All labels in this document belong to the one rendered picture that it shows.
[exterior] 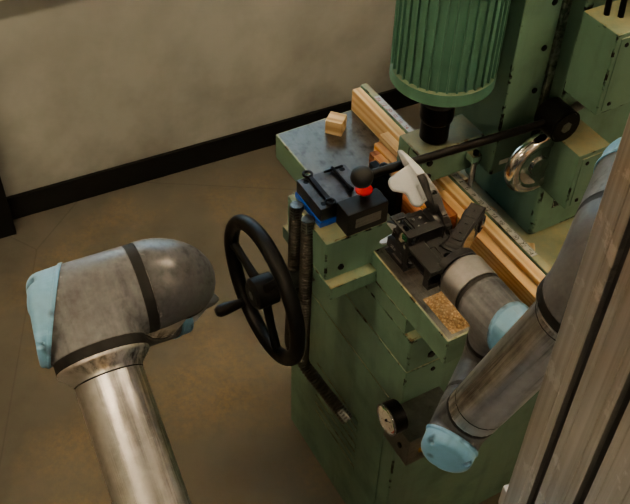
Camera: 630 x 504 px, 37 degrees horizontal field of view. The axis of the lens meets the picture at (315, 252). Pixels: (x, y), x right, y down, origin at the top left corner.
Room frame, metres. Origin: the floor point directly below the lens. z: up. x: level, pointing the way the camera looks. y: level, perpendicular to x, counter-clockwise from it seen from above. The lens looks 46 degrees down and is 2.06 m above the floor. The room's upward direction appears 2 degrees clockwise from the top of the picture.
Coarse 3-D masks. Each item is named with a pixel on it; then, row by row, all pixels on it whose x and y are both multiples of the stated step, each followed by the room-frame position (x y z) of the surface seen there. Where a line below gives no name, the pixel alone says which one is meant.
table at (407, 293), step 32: (320, 128) 1.48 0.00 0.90; (352, 128) 1.49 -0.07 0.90; (288, 160) 1.41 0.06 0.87; (320, 160) 1.38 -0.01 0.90; (352, 160) 1.39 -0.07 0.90; (384, 256) 1.13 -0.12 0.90; (352, 288) 1.10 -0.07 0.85; (384, 288) 1.10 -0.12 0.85; (416, 288) 1.06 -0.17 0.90; (416, 320) 1.02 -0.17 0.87; (448, 352) 0.95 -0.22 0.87
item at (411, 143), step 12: (456, 120) 1.35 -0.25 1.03; (468, 120) 1.35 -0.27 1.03; (408, 132) 1.31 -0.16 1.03; (456, 132) 1.31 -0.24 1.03; (468, 132) 1.31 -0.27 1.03; (480, 132) 1.31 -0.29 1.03; (408, 144) 1.28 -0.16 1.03; (420, 144) 1.28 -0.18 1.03; (432, 144) 1.28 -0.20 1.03; (444, 144) 1.28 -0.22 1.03; (456, 156) 1.28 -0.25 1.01; (432, 168) 1.26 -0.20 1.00; (444, 168) 1.27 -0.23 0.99; (456, 168) 1.28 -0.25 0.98; (432, 180) 1.26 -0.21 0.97
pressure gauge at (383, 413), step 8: (392, 400) 0.98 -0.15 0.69; (384, 408) 0.96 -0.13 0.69; (392, 408) 0.96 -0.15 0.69; (400, 408) 0.96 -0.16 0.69; (384, 416) 0.96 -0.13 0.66; (392, 416) 0.95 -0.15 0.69; (400, 416) 0.95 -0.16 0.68; (384, 424) 0.96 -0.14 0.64; (392, 424) 0.94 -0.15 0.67; (400, 424) 0.94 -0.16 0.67; (392, 432) 0.94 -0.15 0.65; (400, 432) 0.94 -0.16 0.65
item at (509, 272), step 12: (384, 144) 1.40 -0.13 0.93; (396, 144) 1.39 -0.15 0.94; (396, 156) 1.37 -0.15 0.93; (444, 192) 1.26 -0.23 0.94; (456, 204) 1.23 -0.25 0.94; (480, 240) 1.14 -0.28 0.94; (492, 240) 1.14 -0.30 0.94; (480, 252) 1.13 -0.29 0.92; (492, 252) 1.11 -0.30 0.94; (504, 252) 1.11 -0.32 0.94; (492, 264) 1.10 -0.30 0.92; (504, 264) 1.08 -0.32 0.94; (516, 264) 1.08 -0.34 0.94; (504, 276) 1.07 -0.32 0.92; (516, 276) 1.06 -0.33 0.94; (516, 288) 1.05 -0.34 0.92; (528, 288) 1.03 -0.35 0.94; (528, 300) 1.02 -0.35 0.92
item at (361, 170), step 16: (544, 112) 1.24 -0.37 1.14; (560, 112) 1.23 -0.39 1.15; (576, 112) 1.24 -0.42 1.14; (512, 128) 1.20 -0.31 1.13; (528, 128) 1.21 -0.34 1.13; (544, 128) 1.23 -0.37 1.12; (560, 128) 1.22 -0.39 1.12; (576, 128) 1.24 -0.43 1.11; (464, 144) 1.15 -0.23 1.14; (480, 144) 1.16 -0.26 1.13; (416, 160) 1.10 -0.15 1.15; (432, 160) 1.11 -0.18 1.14; (352, 176) 1.05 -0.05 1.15; (368, 176) 1.04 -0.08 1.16
